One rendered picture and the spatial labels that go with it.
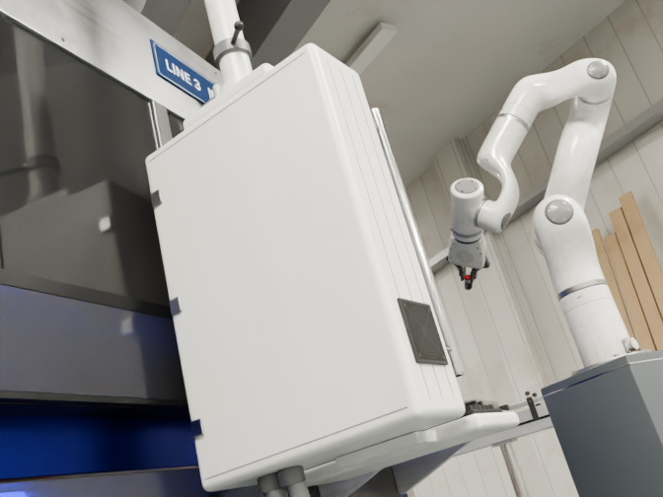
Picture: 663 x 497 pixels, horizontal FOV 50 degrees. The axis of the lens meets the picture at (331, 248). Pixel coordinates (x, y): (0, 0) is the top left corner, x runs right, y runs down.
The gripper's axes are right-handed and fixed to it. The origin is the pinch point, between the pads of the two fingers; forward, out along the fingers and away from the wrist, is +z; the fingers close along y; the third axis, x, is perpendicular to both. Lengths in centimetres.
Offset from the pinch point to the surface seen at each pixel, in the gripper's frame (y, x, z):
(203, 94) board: -82, 10, -44
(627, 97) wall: 24, 321, 132
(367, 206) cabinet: -4, -51, -66
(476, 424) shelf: 20, -69, -34
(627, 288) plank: 46, 217, 211
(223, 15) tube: -54, -10, -79
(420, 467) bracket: -7, -33, 55
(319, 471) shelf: -10, -78, -16
